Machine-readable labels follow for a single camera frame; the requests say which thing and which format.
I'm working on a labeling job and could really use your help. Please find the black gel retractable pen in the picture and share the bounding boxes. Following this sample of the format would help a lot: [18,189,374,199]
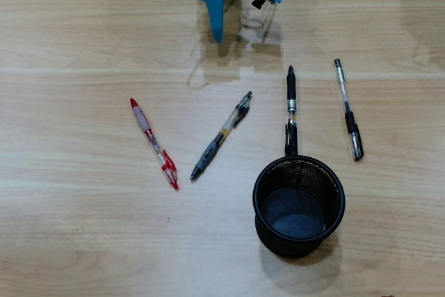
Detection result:
[284,65,300,158]

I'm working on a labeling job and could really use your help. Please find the grey grip retractable pen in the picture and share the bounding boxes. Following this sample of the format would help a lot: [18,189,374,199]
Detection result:
[189,90,253,182]

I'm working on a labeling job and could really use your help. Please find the red clear retractable pen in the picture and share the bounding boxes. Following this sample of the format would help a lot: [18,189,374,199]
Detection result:
[129,97,180,191]

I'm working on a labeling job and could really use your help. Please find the clear capped black-grip pen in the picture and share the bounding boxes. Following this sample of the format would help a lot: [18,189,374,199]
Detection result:
[334,58,365,163]

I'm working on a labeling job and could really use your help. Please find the black mesh pen holder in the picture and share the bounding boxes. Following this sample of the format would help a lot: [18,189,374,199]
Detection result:
[252,155,346,259]

